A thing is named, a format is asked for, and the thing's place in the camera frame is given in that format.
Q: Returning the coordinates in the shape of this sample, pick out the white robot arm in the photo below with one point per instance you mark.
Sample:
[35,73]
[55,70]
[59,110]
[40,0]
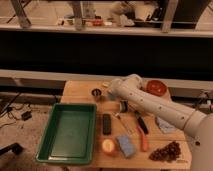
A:
[192,122]

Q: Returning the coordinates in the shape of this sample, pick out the yellow banana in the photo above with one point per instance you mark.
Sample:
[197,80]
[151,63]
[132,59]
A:
[105,84]

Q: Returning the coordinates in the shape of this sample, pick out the small black metal cup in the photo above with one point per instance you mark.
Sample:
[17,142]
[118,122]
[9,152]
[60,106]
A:
[96,93]

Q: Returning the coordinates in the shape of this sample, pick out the tape roll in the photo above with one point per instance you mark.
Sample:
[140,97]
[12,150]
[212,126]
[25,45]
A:
[123,106]

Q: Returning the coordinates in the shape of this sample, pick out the metal spoon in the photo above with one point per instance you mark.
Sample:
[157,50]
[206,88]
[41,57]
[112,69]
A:
[117,115]

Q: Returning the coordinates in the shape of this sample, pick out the black remote control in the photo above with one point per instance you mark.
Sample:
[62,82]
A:
[106,120]

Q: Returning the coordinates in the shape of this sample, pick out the red bowl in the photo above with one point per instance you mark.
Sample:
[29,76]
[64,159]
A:
[156,87]

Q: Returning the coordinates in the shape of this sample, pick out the green plastic tray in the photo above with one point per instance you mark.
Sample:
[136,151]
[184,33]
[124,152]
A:
[69,135]

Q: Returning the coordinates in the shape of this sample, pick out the blue sponge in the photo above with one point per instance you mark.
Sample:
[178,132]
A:
[126,146]

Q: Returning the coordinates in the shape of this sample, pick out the blue cloth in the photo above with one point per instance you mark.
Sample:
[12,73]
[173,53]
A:
[164,126]

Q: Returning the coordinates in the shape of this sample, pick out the black power adapter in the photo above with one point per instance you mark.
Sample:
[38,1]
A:
[26,115]

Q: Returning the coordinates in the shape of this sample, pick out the bunch of dark grapes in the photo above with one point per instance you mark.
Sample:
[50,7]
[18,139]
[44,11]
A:
[168,153]

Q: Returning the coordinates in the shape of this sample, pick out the black handled tool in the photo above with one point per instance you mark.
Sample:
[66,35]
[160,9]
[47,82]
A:
[141,122]

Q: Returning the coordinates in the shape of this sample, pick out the orange handled tool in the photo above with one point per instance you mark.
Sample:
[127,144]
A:
[144,141]

